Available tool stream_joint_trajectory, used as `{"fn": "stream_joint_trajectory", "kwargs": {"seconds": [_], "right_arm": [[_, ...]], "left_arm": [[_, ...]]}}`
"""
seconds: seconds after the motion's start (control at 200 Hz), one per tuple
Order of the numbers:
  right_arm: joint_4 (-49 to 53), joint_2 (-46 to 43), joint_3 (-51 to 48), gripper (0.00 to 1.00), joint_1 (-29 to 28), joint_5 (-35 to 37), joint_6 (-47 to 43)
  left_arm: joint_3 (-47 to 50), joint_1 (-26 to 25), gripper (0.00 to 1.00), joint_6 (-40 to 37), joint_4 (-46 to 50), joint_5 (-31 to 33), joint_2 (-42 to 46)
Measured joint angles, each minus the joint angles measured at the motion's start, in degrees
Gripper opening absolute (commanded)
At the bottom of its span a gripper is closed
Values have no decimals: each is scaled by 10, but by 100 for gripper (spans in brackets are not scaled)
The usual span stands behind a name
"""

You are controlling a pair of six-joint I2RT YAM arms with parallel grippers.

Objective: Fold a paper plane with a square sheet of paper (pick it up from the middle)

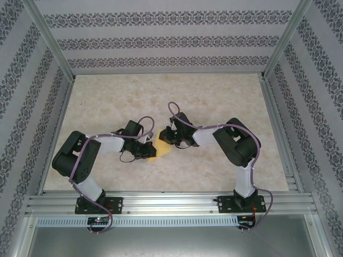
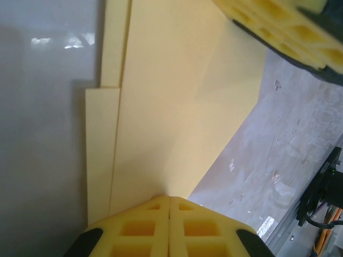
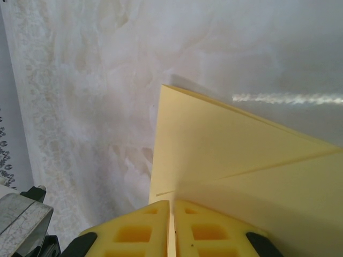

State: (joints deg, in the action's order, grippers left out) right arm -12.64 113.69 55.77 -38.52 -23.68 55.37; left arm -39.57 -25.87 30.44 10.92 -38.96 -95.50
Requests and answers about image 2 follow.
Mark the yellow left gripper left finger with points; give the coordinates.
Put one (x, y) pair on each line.
(139, 230)

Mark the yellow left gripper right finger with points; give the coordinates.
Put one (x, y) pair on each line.
(201, 230)

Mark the aluminium mounting rail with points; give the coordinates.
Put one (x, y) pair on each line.
(284, 233)

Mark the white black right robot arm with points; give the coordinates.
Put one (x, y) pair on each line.
(319, 187)

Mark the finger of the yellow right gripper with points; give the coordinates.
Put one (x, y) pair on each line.
(281, 45)
(268, 13)

